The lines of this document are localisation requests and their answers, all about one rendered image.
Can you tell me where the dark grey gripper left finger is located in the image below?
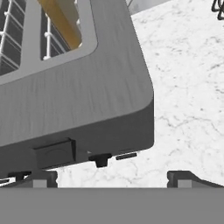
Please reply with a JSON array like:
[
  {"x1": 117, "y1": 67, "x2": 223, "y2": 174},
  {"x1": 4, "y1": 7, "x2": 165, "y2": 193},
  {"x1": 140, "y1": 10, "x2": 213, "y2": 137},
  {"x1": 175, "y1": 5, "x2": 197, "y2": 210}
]
[{"x1": 0, "y1": 170, "x2": 59, "y2": 189}]

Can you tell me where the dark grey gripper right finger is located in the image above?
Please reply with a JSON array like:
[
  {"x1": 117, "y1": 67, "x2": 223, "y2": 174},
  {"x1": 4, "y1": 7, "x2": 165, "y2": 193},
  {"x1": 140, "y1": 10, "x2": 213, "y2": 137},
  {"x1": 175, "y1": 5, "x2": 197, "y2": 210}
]
[{"x1": 166, "y1": 171, "x2": 224, "y2": 189}]

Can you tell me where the toaster lever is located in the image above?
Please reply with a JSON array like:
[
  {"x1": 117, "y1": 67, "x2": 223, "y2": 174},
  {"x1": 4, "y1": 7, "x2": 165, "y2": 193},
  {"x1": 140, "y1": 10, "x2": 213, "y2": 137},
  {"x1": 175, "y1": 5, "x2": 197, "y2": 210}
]
[{"x1": 32, "y1": 137, "x2": 77, "y2": 171}]

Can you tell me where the grey toaster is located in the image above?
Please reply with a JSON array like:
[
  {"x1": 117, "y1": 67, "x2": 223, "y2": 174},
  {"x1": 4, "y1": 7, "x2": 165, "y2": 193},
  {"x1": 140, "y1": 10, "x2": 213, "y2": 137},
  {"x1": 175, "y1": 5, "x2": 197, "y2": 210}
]
[{"x1": 0, "y1": 0, "x2": 155, "y2": 179}]

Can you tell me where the black wire stand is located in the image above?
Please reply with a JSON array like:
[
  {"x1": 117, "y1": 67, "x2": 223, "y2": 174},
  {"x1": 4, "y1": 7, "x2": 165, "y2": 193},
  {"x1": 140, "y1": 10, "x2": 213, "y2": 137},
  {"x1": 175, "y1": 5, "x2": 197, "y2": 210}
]
[{"x1": 211, "y1": 0, "x2": 224, "y2": 21}]

